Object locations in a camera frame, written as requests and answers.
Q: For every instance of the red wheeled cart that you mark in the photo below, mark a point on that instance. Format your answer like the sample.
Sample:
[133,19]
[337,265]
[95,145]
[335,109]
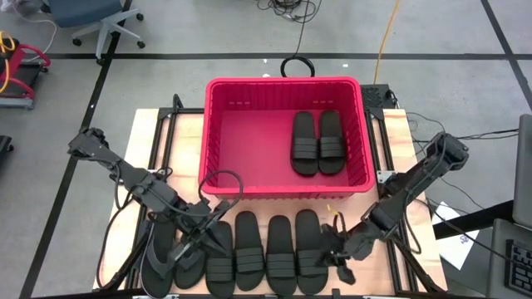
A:
[16,62]

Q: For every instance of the black flip-flop white edge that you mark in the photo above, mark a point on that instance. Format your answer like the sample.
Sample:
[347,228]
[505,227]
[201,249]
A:
[156,282]

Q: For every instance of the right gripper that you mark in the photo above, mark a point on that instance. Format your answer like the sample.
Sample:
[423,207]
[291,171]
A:
[353,245]

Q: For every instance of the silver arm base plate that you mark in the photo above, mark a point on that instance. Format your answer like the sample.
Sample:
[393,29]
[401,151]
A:
[160,172]
[384,176]

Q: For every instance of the white paper sheet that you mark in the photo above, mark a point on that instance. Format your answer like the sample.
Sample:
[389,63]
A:
[457,249]

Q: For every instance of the red plastic bin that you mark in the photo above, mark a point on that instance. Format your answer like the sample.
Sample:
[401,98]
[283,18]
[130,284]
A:
[253,145]

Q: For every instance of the grey desk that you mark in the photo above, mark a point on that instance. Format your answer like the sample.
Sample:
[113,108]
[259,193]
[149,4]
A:
[498,232]

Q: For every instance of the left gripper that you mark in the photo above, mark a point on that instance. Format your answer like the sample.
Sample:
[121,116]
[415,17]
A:
[197,224]

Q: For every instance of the grey monitor panel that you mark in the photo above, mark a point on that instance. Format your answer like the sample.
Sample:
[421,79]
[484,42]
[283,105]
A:
[523,174]

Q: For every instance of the black power box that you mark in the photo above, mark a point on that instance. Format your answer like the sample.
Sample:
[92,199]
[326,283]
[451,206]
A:
[376,96]

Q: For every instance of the black keyboard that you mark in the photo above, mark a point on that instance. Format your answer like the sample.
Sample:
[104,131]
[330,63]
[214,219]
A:
[519,266]

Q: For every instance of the small black slide sandal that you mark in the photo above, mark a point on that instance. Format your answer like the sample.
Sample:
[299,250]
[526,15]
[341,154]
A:
[220,274]

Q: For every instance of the black desk beam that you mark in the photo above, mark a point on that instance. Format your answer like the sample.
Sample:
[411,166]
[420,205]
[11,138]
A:
[478,217]

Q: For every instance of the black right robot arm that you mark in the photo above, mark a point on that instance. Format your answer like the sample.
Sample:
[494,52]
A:
[415,178]

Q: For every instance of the blue office chair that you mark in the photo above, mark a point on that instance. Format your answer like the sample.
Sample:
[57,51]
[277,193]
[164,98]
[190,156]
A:
[83,10]

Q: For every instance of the black aluminium frame rail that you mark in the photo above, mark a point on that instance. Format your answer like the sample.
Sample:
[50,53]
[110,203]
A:
[374,112]
[187,111]

